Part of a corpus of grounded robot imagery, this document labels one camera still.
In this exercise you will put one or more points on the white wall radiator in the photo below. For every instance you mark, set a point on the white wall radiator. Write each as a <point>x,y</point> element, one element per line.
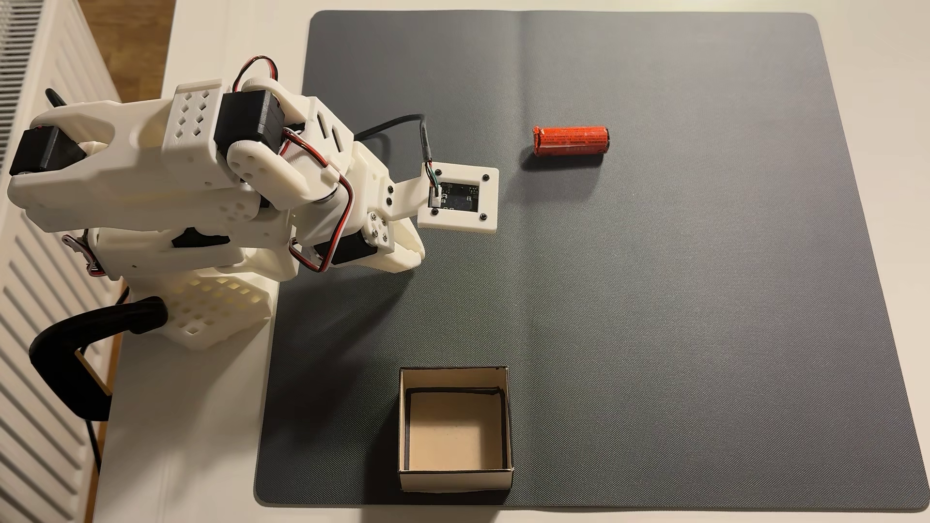
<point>36,407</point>

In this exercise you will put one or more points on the open cardboard box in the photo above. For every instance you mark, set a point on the open cardboard box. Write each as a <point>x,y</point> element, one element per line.
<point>454,436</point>

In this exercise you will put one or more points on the red cylindrical object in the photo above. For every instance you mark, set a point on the red cylindrical object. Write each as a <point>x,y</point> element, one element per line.
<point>570,141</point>

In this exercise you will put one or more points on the black table clamp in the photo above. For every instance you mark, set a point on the black table clamp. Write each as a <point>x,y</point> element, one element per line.
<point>62,349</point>

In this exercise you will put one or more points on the dark grey table mat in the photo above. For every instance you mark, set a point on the dark grey table mat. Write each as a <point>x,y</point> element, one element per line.
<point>654,305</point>

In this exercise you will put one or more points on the white framed camera module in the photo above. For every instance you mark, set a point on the white framed camera module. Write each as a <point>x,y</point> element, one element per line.
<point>479,214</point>

